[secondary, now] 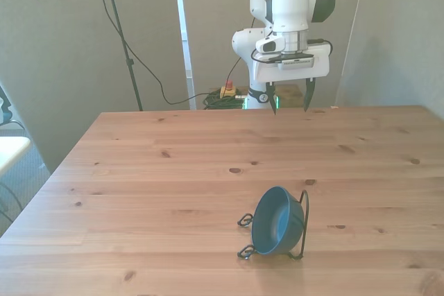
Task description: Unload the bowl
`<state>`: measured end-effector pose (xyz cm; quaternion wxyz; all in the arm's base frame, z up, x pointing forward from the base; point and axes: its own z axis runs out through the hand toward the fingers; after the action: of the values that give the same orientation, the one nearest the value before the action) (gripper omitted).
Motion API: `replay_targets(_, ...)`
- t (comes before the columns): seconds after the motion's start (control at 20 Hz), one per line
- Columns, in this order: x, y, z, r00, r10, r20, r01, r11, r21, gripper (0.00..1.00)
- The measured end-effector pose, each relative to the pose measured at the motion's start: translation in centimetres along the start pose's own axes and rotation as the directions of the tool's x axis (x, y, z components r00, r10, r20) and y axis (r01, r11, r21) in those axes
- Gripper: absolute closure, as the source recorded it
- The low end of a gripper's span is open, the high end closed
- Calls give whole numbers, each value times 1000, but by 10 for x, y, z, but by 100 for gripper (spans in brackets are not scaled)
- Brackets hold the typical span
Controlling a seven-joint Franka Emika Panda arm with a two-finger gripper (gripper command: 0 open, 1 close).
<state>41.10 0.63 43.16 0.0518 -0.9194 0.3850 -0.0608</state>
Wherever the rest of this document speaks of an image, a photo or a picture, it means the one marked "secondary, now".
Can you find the small wooden side table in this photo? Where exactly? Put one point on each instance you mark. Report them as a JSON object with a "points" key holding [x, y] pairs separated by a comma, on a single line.
{"points": [[291, 93]]}

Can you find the blue bowl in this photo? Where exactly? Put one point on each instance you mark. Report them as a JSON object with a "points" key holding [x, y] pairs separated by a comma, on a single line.
{"points": [[277, 223]]}

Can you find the yellow emergency stop button box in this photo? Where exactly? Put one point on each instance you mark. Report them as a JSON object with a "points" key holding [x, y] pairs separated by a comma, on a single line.
{"points": [[228, 91]]}

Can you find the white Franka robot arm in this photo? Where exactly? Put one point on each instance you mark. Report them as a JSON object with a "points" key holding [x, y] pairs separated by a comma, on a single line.
{"points": [[289, 1]]}

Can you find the white side table top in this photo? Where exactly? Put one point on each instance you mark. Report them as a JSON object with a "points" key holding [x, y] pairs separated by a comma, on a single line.
{"points": [[10, 152]]}

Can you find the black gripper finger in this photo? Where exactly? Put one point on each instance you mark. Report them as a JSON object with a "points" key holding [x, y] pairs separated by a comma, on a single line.
{"points": [[308, 96], [272, 100]]}

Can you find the black device with blue part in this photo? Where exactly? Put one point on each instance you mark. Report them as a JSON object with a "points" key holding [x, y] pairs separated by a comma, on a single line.
{"points": [[4, 105]]}

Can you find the black tripod stand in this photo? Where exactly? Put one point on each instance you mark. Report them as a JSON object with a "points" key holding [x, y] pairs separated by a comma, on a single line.
{"points": [[119, 32]]}

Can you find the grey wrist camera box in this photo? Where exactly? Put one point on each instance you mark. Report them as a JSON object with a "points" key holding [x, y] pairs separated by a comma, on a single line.
{"points": [[297, 62]]}

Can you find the white vertical post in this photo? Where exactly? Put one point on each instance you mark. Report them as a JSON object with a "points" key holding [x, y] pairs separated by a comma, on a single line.
{"points": [[183, 32]]}

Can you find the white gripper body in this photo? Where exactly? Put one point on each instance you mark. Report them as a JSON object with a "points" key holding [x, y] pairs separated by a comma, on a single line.
{"points": [[295, 73]]}

